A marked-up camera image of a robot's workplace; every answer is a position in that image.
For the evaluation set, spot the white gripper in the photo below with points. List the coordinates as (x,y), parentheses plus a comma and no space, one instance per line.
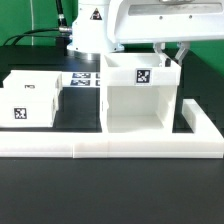
(154,21)

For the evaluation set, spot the white drawer tray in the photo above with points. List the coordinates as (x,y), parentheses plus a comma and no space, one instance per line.
(27,108)
(34,80)

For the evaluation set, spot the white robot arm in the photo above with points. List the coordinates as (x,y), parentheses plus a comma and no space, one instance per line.
(89,32)

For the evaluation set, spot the white drawer cabinet box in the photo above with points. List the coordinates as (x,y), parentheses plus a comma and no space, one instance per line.
(138,92)

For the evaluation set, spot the white fiducial marker sheet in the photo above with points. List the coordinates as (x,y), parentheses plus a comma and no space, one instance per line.
(81,79)

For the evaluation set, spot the white front drawer tray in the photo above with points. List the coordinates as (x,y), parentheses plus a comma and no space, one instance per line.
(27,108)

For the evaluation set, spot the white L-shaped border wall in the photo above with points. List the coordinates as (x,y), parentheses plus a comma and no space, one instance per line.
(204,141)

